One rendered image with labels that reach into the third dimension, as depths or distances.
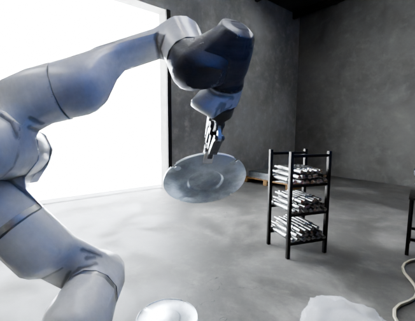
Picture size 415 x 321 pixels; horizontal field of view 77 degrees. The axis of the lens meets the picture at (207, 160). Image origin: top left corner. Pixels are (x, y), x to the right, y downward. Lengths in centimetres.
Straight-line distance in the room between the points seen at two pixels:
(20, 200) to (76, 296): 20
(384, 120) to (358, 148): 82
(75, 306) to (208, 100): 46
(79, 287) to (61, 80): 37
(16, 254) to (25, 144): 19
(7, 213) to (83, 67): 29
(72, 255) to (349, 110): 703
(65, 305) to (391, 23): 730
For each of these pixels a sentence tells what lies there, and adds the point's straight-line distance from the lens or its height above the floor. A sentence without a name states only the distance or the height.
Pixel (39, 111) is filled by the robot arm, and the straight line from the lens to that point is 55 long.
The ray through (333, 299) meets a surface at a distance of 181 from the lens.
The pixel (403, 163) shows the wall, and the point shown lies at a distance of 693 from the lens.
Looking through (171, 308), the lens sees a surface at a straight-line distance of 153.
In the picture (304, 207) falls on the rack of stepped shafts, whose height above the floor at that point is 47.
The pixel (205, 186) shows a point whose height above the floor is 92.
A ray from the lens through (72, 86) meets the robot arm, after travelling 53.
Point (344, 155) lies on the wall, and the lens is 732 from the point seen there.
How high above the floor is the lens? 111
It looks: 6 degrees down
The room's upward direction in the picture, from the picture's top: straight up
